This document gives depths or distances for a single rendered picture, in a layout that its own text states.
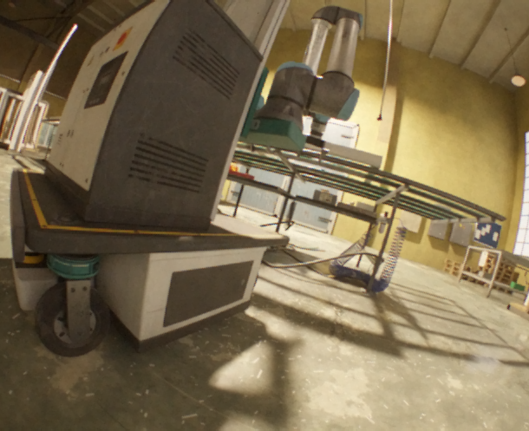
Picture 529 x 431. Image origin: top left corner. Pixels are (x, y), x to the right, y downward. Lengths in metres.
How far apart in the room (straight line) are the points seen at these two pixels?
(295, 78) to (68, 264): 0.87
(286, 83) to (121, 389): 1.01
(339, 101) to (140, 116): 0.69
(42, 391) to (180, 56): 0.70
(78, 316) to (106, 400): 0.17
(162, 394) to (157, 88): 0.60
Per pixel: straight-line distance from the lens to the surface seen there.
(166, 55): 0.50
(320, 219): 8.05
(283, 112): 0.84
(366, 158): 1.59
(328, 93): 0.92
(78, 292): 0.49
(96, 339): 0.60
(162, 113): 0.48
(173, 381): 0.59
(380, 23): 10.66
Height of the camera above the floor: 0.43
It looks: 3 degrees down
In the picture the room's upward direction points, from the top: 17 degrees clockwise
